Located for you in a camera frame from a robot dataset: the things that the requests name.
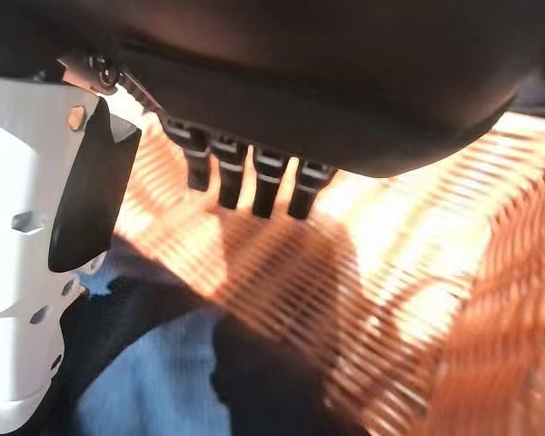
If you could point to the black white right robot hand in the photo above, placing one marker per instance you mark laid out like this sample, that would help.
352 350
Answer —
300 68

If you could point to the navy blue cloth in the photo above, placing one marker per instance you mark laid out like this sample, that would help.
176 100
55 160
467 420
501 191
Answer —
154 386

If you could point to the rectangular wicker laundry basket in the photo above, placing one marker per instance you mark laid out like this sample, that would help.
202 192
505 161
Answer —
413 272

